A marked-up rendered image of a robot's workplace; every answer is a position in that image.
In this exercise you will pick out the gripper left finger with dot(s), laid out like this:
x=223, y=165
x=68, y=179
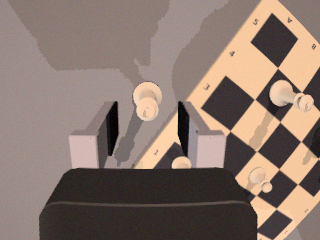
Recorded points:
x=90, y=148

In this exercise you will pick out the chessboard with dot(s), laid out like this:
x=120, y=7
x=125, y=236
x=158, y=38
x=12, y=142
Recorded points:
x=233, y=96

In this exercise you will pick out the white pawn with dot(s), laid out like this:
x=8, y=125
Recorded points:
x=257, y=176
x=181, y=162

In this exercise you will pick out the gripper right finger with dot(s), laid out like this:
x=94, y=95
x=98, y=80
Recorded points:
x=204, y=147

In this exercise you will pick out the black pawn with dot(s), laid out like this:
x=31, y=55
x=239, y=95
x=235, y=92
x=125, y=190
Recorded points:
x=317, y=135

